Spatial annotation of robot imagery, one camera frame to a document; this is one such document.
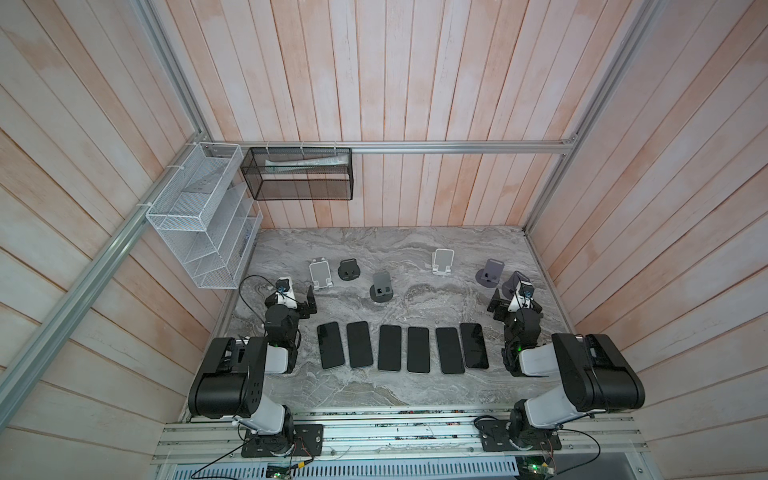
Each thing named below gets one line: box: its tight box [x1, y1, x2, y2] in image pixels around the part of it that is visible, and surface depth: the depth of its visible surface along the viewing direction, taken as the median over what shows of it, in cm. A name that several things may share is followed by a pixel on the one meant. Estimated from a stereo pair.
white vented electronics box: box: [159, 457, 519, 480], surface depth 71 cm
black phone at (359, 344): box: [346, 321, 374, 368], surface depth 90 cm
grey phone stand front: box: [475, 258, 505, 288], surface depth 102 cm
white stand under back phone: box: [432, 248, 455, 275], surface depth 108 cm
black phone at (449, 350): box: [436, 327, 465, 374], surface depth 90 cm
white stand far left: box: [308, 257, 333, 290], surface depth 104 cm
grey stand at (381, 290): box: [370, 271, 394, 303], surface depth 100 cm
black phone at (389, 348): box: [378, 325, 402, 371], surface depth 90 cm
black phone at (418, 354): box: [407, 326, 430, 373], surface depth 90 cm
